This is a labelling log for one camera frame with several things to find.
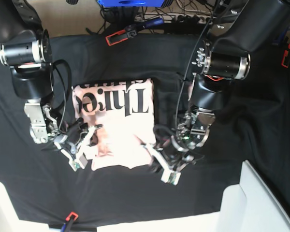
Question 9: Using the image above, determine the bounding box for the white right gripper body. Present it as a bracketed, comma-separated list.
[53, 118, 103, 171]

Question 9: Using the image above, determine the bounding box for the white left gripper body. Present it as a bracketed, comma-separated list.
[143, 142, 196, 186]

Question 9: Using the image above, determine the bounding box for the pink T-shirt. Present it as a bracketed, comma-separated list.
[72, 79, 156, 171]

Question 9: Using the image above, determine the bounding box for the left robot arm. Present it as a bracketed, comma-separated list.
[144, 0, 290, 185]

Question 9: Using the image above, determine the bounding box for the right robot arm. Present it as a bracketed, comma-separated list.
[0, 0, 99, 171]

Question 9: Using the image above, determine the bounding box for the red clamp front edge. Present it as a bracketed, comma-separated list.
[60, 211, 79, 232]

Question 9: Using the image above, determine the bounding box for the red clamp edge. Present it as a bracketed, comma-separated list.
[281, 43, 290, 68]
[60, 211, 79, 232]

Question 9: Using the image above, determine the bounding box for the black table cloth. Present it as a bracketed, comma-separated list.
[0, 34, 290, 228]

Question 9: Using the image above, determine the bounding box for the blue box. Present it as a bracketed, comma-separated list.
[98, 0, 164, 7]

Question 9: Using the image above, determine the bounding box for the red clamp right edge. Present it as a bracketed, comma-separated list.
[281, 43, 290, 68]

